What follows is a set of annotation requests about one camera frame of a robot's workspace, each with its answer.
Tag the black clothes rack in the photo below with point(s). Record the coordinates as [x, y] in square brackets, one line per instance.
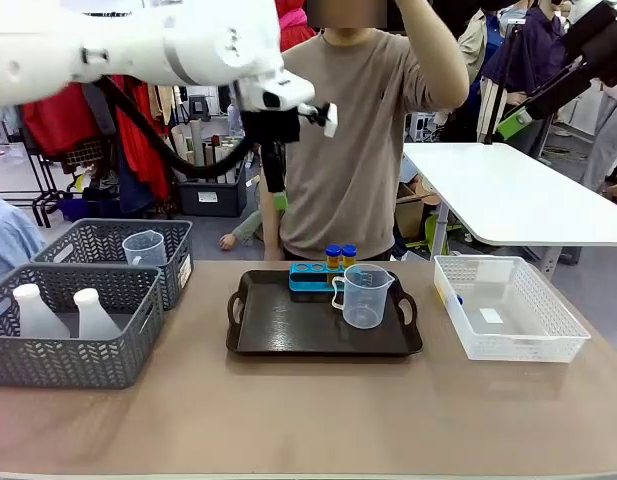
[38, 165]

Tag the person's left forearm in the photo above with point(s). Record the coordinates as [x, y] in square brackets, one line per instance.
[433, 50]

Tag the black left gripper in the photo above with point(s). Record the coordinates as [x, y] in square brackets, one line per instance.
[270, 127]

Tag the person in purple shirt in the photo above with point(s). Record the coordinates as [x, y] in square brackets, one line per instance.
[538, 40]

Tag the blue test tube rack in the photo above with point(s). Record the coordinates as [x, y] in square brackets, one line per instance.
[308, 285]

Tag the person in light blue shirt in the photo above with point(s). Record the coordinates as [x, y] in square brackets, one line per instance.
[8, 235]

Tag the black stool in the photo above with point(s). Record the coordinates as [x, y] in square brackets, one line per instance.
[199, 106]

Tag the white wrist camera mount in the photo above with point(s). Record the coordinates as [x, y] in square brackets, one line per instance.
[330, 122]

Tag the clear plastic measuring cup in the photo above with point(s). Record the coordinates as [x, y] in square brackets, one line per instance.
[363, 305]
[145, 252]

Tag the dark grey storage crate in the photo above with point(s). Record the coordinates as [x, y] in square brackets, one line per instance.
[223, 197]

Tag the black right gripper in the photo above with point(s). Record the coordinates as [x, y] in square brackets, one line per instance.
[598, 40]

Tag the amber tube with blue cap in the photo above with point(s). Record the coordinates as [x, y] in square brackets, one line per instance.
[333, 260]
[349, 259]
[458, 300]

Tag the white table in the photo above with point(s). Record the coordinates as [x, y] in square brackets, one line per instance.
[488, 190]

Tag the person in beige sweater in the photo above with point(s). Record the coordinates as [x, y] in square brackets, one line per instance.
[338, 175]

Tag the black serving tray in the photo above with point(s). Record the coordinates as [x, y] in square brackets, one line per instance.
[288, 330]

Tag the cardboard box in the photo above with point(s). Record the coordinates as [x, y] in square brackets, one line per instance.
[410, 215]

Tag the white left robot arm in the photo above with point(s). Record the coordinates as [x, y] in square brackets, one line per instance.
[138, 40]

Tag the person's right forearm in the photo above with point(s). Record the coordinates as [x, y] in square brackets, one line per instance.
[269, 230]

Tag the red hanging garment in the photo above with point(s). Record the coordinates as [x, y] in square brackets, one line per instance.
[143, 165]
[58, 120]

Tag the person in beige coat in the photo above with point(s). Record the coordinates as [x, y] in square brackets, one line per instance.
[475, 40]

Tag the person in grey trousers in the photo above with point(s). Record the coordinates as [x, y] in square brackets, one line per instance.
[608, 130]

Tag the grey basket with white label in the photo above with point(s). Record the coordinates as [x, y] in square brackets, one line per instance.
[178, 280]

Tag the white plastic bottle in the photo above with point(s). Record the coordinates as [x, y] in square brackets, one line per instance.
[35, 315]
[95, 320]

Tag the grey perforated plastic basket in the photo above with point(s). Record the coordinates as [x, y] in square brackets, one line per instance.
[63, 362]

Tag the green chair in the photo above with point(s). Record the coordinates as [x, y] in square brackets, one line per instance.
[433, 227]

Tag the white perforated plastic basket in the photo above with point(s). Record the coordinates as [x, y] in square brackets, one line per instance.
[513, 345]

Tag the cream cardboard roll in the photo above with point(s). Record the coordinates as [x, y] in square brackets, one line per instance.
[196, 145]
[179, 147]

